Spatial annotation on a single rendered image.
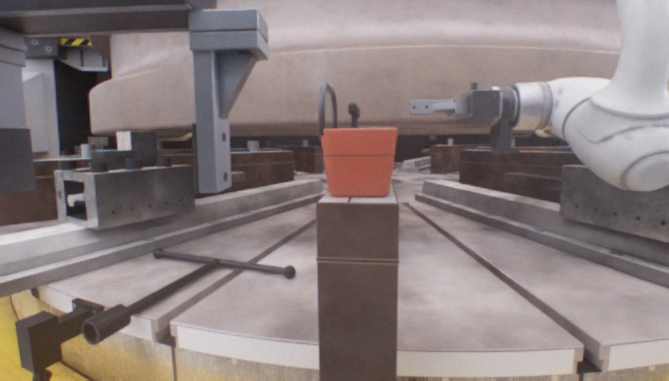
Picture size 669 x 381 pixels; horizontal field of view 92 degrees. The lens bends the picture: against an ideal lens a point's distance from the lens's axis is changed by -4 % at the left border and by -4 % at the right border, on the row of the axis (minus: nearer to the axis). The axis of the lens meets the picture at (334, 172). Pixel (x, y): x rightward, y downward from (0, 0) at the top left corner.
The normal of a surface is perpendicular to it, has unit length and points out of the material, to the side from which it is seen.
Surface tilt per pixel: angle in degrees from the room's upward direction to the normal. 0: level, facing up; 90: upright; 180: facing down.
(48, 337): 90
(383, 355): 90
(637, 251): 90
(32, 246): 71
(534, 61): 90
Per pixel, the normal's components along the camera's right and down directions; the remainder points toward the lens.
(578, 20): 0.24, 0.09
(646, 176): -0.08, 0.67
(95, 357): -0.40, 0.09
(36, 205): 0.61, 0.07
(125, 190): 0.87, 0.04
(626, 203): -0.96, 0.04
